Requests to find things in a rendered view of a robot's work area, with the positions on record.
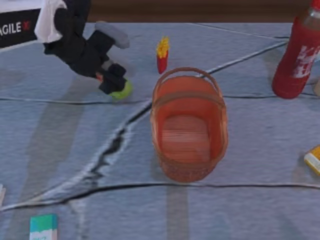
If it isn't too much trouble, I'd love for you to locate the green round object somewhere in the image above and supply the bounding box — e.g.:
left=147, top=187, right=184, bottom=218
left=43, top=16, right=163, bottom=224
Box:
left=109, top=78, right=134, bottom=102

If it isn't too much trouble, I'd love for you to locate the orange plastic basket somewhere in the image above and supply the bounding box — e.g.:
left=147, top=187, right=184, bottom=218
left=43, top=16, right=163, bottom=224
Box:
left=149, top=66, right=230, bottom=184

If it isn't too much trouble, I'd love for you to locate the red drink bottle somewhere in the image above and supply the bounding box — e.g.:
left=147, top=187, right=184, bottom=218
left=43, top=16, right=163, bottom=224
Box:
left=271, top=0, right=320, bottom=100

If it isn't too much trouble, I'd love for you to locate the toy french fries red carton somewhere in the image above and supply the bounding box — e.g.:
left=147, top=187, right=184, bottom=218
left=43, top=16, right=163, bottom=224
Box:
left=155, top=35, right=171, bottom=75

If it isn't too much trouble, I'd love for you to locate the grey blue tablecloth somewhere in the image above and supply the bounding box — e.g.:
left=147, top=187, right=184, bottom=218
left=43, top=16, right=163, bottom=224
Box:
left=0, top=21, right=320, bottom=240

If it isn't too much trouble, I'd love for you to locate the teal white carton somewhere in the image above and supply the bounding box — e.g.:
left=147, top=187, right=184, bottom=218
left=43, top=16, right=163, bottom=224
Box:
left=29, top=213, right=60, bottom=240

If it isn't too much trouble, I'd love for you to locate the yellow white box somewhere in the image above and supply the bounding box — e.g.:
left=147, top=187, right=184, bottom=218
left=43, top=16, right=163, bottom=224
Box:
left=303, top=144, right=320, bottom=176

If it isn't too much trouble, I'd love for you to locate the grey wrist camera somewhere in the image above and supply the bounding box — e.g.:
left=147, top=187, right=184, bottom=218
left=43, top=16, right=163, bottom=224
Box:
left=94, top=20, right=131, bottom=50

